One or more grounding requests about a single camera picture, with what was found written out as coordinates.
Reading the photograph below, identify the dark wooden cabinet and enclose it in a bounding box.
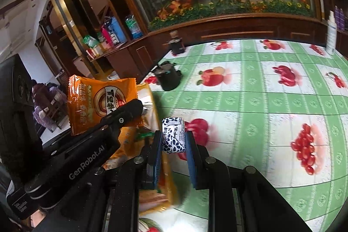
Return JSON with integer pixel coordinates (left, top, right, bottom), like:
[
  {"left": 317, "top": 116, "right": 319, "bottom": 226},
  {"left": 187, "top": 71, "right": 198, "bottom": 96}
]
[{"left": 90, "top": 13, "right": 348, "bottom": 80}]

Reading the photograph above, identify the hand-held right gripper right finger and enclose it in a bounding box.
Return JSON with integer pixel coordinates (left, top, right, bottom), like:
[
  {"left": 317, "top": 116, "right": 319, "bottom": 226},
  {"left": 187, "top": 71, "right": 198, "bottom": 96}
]
[{"left": 185, "top": 130, "right": 313, "bottom": 232}]

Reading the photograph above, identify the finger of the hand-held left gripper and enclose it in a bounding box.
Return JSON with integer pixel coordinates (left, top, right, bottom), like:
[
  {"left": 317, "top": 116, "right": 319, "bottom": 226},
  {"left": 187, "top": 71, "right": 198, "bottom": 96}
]
[{"left": 100, "top": 98, "right": 144, "bottom": 140}]

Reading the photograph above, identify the small black box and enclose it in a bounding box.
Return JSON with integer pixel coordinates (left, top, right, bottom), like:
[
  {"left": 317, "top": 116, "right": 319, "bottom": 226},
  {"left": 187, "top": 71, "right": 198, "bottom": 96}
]
[{"left": 166, "top": 30, "right": 186, "bottom": 56}]

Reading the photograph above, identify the small white blue patterned candy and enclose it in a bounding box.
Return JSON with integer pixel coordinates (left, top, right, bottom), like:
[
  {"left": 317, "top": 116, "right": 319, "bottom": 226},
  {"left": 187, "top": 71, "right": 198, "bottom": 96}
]
[{"left": 162, "top": 116, "right": 188, "bottom": 154}]

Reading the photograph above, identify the red bottle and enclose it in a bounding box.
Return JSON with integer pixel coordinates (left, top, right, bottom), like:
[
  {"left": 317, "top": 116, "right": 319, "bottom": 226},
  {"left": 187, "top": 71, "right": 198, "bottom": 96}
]
[{"left": 102, "top": 21, "right": 115, "bottom": 45}]

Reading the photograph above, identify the white spray bottle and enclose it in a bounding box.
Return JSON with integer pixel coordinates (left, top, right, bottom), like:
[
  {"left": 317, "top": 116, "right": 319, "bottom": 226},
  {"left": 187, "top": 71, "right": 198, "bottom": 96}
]
[{"left": 326, "top": 10, "right": 338, "bottom": 56}]

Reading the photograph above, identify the black round tin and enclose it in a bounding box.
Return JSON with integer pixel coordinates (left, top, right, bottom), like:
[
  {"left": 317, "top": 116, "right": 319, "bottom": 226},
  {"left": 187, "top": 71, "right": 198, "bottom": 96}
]
[{"left": 154, "top": 61, "right": 182, "bottom": 92}]

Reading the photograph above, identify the purple bottle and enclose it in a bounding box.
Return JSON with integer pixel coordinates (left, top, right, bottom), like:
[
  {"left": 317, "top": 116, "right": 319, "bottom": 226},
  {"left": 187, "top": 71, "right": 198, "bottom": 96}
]
[
  {"left": 334, "top": 5, "right": 341, "bottom": 31},
  {"left": 338, "top": 8, "right": 346, "bottom": 31}
]

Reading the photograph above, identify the green bag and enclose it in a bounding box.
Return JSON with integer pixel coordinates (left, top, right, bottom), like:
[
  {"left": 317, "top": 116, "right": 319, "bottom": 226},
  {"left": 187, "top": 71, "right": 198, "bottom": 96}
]
[{"left": 83, "top": 35, "right": 100, "bottom": 49}]

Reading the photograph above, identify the large yellow snack bag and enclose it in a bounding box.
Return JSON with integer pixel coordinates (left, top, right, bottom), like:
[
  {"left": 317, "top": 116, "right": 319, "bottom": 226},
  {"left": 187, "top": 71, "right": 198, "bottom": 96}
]
[{"left": 103, "top": 82, "right": 180, "bottom": 217}]

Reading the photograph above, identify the green white packet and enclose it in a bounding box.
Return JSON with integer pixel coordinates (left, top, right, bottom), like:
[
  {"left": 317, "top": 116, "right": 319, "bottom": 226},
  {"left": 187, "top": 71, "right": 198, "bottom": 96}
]
[{"left": 125, "top": 15, "right": 143, "bottom": 39}]

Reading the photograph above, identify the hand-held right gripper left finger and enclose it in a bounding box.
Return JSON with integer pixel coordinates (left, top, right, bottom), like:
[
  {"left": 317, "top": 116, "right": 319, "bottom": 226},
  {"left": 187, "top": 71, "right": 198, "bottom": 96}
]
[{"left": 35, "top": 129, "right": 164, "bottom": 232}]

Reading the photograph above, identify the orange round logo snack packet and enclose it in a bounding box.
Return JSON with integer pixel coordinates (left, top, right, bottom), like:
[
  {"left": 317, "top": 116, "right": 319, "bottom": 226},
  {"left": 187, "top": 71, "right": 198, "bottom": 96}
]
[{"left": 67, "top": 75, "right": 144, "bottom": 136}]

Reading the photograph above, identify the gold framed glass cabinet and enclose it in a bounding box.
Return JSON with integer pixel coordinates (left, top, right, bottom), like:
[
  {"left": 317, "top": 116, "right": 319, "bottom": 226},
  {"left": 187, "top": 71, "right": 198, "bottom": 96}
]
[{"left": 46, "top": 0, "right": 112, "bottom": 77}]

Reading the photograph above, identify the blue packet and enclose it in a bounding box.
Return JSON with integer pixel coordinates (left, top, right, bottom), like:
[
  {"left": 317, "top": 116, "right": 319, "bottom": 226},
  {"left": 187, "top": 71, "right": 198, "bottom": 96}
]
[{"left": 110, "top": 17, "right": 127, "bottom": 43}]

